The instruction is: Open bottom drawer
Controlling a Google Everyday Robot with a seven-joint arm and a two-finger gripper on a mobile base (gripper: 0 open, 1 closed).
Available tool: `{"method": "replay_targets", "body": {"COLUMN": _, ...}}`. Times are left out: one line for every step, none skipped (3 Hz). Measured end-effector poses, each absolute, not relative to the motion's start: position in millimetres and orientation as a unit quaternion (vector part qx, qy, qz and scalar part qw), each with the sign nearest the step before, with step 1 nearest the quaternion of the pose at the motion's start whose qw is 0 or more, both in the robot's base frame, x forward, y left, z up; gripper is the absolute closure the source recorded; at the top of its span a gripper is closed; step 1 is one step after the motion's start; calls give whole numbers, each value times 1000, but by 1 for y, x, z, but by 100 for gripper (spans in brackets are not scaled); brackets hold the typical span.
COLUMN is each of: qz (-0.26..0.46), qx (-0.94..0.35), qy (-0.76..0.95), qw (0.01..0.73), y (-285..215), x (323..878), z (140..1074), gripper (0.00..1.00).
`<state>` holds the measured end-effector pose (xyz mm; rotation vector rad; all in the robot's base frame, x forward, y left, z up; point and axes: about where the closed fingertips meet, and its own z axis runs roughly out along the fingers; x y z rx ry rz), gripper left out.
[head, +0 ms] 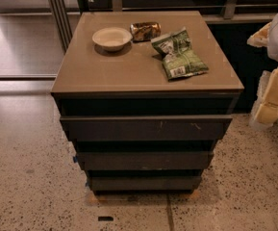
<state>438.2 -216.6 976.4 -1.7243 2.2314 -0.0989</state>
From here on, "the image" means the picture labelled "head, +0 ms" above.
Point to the dark bottom drawer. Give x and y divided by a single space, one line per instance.
110 184

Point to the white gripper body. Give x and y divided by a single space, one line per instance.
268 88

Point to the brown drawer cabinet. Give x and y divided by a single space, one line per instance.
131 82

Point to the metal railing frame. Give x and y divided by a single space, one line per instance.
229 20

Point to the crushed golden can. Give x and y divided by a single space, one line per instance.
145 31

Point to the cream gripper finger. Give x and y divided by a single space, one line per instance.
263 115
259 39

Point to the dark middle drawer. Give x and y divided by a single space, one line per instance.
144 160

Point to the blue tape piece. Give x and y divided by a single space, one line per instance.
75 160

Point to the white bowl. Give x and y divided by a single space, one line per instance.
112 39

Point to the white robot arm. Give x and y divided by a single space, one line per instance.
272 49

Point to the dark drawer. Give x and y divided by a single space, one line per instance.
144 160
146 128
110 184

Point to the green chip bag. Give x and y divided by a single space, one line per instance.
179 59

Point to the dark top drawer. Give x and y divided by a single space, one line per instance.
146 128

